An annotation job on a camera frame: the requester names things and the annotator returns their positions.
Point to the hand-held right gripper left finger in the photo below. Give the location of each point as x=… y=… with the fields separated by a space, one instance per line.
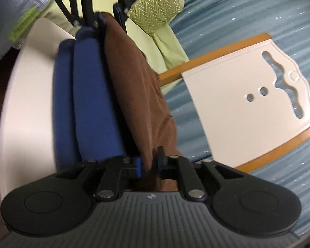
x=138 y=166

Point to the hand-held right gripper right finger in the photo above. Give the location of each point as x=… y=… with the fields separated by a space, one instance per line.
x=160 y=164

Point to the brown garment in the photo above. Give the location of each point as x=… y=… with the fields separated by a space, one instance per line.
x=134 y=82

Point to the blue garment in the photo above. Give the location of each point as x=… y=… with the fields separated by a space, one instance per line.
x=93 y=95

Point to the green herringbone cushion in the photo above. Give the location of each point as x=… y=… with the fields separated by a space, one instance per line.
x=155 y=7

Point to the green covered sofa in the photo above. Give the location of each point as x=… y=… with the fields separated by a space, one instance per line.
x=165 y=49

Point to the checked blue green blanket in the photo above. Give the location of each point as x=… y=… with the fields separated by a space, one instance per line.
x=15 y=18

